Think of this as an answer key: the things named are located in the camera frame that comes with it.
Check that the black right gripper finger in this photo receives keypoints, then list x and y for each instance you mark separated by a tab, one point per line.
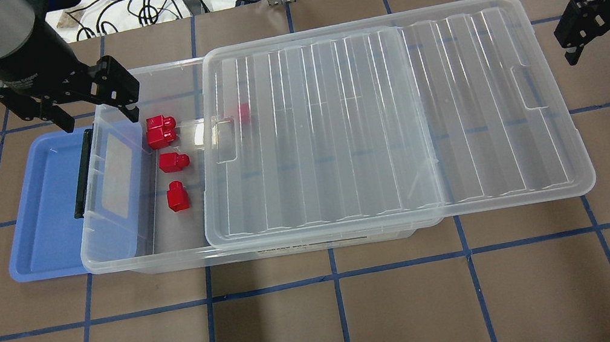
576	27

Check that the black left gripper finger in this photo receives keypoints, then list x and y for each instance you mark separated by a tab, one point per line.
47	110
117	87

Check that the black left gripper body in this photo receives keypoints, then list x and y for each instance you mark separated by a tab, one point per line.
32	62

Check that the red block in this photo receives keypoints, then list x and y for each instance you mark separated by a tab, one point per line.
243	114
177	197
161	131
173	162

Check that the clear plastic box lid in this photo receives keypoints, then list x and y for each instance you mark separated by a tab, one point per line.
497	122

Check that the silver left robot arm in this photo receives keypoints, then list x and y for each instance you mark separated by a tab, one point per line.
16	20

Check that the clear plastic storage box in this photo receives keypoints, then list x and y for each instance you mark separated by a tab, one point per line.
165	217

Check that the blue plastic tray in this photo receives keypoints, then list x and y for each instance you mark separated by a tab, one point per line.
48	241

